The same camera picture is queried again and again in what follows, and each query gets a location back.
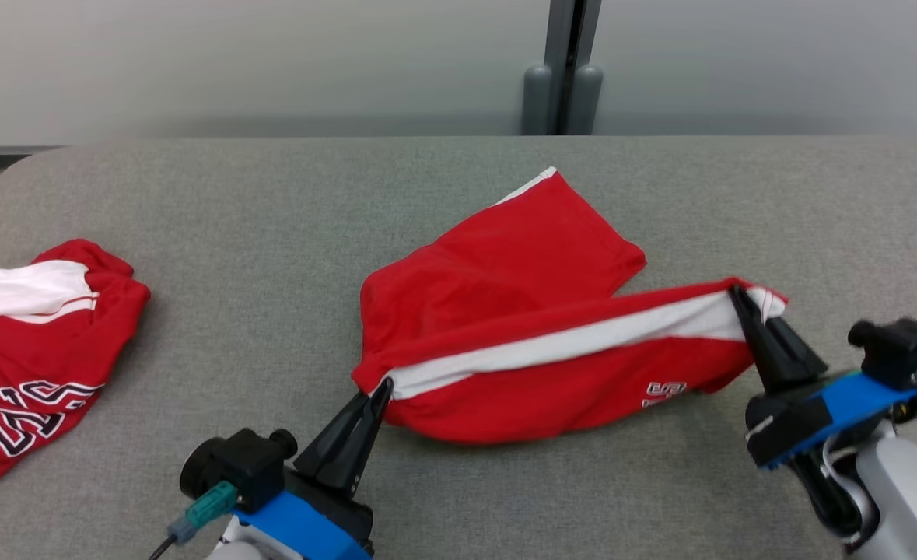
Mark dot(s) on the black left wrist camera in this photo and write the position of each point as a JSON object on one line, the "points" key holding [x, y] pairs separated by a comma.
{"points": [[240, 467]]}

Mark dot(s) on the grey post foot cap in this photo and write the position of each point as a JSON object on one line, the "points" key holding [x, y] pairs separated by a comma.
{"points": [[587, 101], [537, 101]]}

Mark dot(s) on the red shorts white stripe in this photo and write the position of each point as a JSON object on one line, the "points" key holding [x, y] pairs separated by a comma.
{"points": [[520, 272]]}

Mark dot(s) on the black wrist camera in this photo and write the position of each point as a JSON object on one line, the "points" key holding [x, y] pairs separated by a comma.
{"points": [[240, 467], [897, 350]]}

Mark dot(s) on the red jersey white sleeves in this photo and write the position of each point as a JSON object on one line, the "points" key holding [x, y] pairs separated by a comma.
{"points": [[30, 350]]}

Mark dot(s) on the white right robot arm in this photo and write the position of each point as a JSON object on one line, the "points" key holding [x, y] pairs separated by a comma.
{"points": [[909, 498]]}

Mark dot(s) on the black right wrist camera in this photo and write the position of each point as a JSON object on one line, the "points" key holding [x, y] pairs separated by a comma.
{"points": [[897, 350]]}

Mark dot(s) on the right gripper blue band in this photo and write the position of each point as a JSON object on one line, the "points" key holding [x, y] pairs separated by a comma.
{"points": [[792, 424]]}

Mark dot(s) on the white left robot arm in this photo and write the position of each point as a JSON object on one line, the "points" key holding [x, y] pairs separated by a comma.
{"points": [[240, 548]]}

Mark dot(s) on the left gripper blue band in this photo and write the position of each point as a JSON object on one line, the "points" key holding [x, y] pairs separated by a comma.
{"points": [[310, 525]]}

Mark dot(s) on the grey aluminium partition post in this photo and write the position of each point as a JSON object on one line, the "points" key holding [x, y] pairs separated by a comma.
{"points": [[573, 39]]}

